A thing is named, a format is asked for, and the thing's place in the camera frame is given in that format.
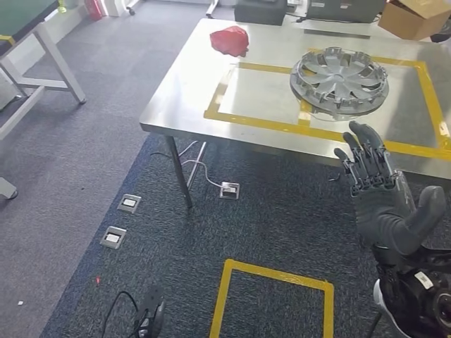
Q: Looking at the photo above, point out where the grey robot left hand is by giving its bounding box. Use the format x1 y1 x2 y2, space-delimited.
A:
151 301 166 338

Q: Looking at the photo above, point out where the silver wheel hubcap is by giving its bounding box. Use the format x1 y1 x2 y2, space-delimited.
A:
289 46 390 118

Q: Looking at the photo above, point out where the steel workbench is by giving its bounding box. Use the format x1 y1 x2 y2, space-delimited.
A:
139 18 451 209

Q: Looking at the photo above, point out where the yellow floor tape square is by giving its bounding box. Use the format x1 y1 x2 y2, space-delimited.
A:
209 258 335 338

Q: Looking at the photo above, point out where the metal floor socket plate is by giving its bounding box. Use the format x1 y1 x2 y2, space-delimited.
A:
116 193 143 215
100 226 127 251
218 182 240 201

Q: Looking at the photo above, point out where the yellow tape double rectangle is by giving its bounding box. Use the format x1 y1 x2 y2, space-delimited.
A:
203 46 451 162

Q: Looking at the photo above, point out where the black hard case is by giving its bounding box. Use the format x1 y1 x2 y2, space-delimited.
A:
234 0 288 27

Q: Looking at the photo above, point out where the green topped white table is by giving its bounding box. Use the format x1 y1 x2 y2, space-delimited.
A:
0 0 87 201

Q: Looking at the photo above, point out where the dark metal strip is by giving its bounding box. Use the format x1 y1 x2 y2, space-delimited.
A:
303 28 371 40

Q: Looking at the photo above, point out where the grey laptop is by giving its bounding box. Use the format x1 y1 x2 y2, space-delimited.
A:
305 0 388 24

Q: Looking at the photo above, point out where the cardboard box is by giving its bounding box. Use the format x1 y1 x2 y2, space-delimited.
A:
378 0 451 42

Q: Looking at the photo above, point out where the black cable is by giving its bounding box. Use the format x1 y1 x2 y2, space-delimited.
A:
101 291 140 338

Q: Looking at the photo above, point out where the white cable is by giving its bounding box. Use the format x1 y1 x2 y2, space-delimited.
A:
178 139 230 190

